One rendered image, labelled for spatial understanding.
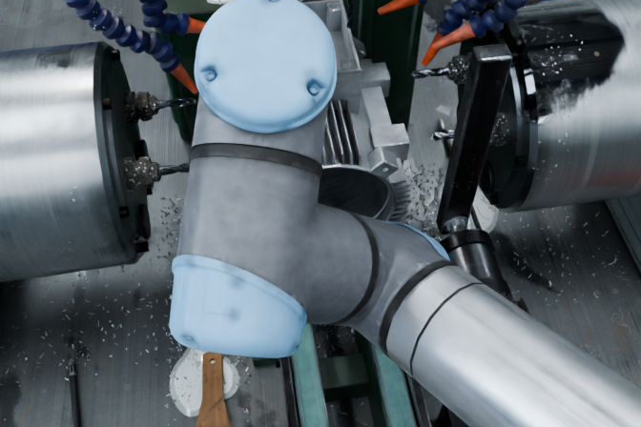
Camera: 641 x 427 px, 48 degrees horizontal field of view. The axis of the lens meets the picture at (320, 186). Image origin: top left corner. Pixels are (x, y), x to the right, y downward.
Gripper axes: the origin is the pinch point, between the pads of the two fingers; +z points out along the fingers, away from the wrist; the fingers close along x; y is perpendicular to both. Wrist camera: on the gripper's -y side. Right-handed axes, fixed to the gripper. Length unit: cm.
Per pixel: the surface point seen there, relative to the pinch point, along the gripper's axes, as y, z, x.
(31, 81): 13.5, -1.4, 21.7
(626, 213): -6, 25, -49
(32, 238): -1.5, 1.3, 23.6
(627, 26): 11.9, -1.9, -39.0
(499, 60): 6.0, -15.1, -19.8
